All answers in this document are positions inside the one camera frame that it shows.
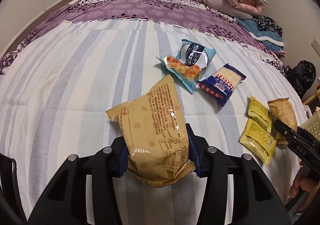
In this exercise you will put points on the yellow wooden shelf rack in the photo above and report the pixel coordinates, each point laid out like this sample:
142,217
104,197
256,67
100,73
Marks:
314,95

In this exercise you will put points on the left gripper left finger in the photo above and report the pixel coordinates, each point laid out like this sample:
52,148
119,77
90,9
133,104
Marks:
123,160

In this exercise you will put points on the yellow snack packet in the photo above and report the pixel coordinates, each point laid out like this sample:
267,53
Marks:
258,141
259,113

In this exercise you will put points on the large tan snack bag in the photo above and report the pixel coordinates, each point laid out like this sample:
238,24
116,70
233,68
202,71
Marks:
155,134

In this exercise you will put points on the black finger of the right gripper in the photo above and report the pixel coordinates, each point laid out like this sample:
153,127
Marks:
286,133

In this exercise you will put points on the light blue snack packet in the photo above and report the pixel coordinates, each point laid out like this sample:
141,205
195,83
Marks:
188,65

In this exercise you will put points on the striped white blue bedsheet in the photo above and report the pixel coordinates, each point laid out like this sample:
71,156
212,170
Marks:
55,96

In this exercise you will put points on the teal white folded clothing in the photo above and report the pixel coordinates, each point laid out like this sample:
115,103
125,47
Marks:
271,40

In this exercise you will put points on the black white patterned garment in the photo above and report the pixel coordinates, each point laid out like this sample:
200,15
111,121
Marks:
265,23

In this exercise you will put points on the black plastic bag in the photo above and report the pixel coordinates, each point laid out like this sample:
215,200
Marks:
301,77

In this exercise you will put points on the cream perforated plastic basket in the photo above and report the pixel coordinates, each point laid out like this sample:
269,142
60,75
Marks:
312,125

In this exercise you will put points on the purple floral bedspread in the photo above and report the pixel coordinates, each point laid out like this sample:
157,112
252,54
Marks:
190,14

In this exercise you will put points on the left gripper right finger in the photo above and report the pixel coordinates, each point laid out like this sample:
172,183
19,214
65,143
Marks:
194,154

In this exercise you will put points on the navy cracker packet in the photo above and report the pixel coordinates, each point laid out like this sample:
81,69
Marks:
222,83

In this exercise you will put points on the beige wall socket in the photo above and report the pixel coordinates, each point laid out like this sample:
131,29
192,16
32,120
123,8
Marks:
316,45

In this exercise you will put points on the small tan snack packet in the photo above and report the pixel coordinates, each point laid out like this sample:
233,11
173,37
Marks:
282,110

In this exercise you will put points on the pink folded quilt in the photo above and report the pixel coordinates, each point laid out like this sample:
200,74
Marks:
242,9

